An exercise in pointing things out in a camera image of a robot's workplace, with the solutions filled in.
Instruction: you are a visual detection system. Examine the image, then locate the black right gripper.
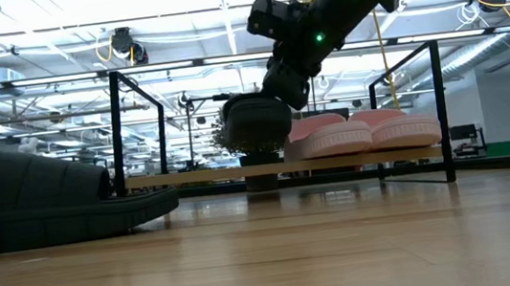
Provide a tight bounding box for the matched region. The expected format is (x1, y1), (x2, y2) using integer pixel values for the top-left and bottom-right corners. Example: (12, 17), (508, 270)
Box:
(256, 46), (329, 116)

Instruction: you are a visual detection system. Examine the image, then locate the black rubber slide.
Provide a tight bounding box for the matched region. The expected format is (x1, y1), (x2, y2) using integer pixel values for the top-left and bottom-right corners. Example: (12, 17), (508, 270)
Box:
(218, 88), (297, 158)
(0, 131), (185, 255)

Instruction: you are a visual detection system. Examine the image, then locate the pink rubber slide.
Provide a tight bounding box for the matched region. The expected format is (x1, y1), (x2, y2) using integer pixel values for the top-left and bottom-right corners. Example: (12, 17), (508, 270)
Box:
(279, 108), (375, 164)
(348, 101), (444, 156)

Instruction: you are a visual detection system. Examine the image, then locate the potted green plant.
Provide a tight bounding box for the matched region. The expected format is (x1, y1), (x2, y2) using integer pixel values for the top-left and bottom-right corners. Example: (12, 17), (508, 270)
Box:
(207, 105), (290, 198)

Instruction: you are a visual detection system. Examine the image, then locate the black desk monitor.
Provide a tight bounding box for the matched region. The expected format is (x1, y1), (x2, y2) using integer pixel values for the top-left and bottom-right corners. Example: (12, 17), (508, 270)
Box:
(449, 121), (490, 161)

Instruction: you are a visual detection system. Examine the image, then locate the green board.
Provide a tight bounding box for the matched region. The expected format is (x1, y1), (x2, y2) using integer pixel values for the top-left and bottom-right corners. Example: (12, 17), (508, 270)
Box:
(484, 140), (510, 160)

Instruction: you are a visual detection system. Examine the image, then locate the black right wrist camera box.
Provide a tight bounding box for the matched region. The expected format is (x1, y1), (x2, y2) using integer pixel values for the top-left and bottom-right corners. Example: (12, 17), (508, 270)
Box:
(243, 0), (304, 45)

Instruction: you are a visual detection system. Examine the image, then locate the yellow cable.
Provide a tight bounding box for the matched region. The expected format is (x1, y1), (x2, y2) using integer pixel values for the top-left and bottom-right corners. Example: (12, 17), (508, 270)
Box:
(371, 7), (403, 113)

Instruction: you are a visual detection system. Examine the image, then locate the black frame wooden shoe shelf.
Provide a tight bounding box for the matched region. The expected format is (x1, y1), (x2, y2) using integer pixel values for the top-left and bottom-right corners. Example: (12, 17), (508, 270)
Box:
(100, 33), (457, 222)

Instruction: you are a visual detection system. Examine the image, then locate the black table rig frame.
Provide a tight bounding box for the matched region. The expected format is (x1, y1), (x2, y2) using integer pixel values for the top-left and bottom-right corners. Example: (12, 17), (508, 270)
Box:
(175, 149), (510, 212)

